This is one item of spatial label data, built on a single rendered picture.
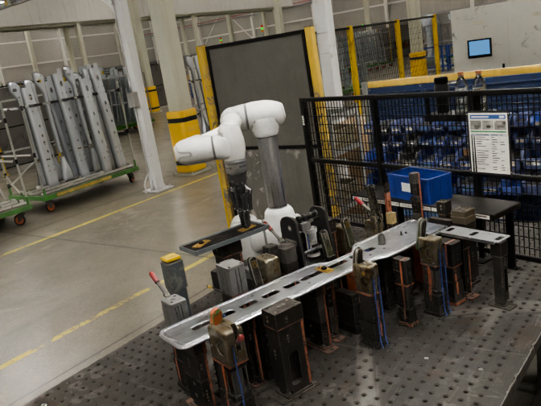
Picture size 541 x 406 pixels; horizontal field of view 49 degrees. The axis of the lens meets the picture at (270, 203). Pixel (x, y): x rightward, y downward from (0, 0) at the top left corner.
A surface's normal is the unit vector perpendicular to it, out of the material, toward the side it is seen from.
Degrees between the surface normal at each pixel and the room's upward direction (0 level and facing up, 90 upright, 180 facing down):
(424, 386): 0
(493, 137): 90
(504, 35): 90
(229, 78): 90
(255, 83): 90
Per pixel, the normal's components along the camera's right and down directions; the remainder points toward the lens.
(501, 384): -0.15, -0.96
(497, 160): -0.79, 0.27
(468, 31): -0.59, 0.29
